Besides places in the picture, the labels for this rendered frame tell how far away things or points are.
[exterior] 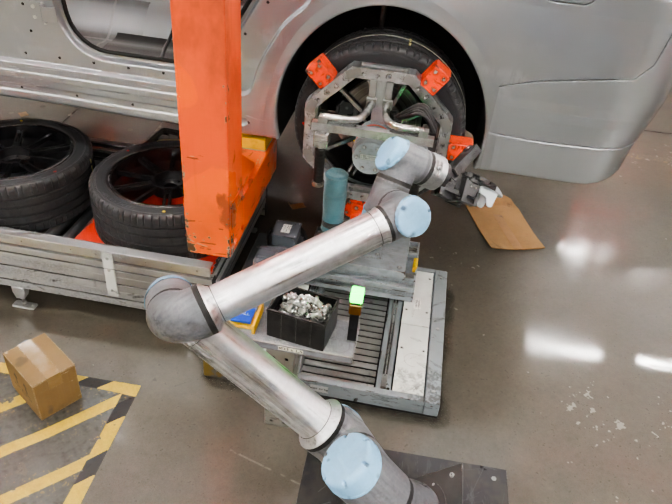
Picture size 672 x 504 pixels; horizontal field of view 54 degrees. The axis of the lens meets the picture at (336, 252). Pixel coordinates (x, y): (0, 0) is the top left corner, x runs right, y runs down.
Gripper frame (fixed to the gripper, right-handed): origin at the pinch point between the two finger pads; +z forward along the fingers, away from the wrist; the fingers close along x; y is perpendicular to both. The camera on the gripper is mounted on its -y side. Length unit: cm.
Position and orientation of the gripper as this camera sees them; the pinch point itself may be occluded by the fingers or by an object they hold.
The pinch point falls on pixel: (498, 192)
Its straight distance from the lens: 182.0
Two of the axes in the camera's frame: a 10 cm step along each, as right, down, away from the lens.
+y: -2.7, 9.6, -1.1
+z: 8.5, 2.9, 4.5
